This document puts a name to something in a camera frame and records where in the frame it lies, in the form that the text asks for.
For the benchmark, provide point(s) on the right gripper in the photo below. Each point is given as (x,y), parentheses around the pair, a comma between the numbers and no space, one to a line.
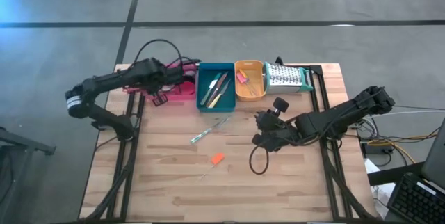
(286,131)

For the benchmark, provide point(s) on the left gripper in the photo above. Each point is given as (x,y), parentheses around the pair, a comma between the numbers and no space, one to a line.
(170,77)

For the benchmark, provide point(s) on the cream white knife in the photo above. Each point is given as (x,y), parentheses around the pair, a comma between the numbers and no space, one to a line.
(211,88)

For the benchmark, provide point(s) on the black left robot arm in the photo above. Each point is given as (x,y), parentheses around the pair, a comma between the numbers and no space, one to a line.
(114,78)

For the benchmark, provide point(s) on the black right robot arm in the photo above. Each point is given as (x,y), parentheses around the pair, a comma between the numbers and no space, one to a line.
(347,111)

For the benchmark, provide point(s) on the teal plastic bin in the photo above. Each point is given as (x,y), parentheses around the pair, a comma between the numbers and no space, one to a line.
(204,72)

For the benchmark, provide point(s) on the pink plastic bin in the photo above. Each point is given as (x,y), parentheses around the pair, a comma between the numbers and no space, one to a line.
(189,96)

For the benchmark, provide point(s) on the orange plastic bin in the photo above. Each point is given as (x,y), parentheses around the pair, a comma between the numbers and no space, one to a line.
(250,95)

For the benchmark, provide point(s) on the steel box grater teal trim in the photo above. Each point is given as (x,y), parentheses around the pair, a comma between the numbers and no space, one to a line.
(285,78)

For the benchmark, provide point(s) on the black power adapter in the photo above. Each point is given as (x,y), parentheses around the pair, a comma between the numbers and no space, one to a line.
(373,149)

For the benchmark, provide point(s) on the white paper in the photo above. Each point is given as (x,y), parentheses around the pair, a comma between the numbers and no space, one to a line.
(382,192)

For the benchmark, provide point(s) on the black desk bar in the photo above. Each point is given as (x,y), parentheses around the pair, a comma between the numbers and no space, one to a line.
(393,177)

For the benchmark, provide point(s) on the black keyboard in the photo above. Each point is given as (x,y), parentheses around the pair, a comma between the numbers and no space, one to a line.
(413,199)

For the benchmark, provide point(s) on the black metal stand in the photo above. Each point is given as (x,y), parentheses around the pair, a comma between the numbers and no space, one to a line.
(31,145)

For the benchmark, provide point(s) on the dark grey monitor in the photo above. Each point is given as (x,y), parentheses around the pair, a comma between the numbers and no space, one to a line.
(436,161)

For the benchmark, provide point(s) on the black frame post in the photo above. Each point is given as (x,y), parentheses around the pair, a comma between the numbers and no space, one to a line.
(278,60)

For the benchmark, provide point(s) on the black metal table frame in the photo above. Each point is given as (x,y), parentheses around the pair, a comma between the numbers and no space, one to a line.
(315,69)

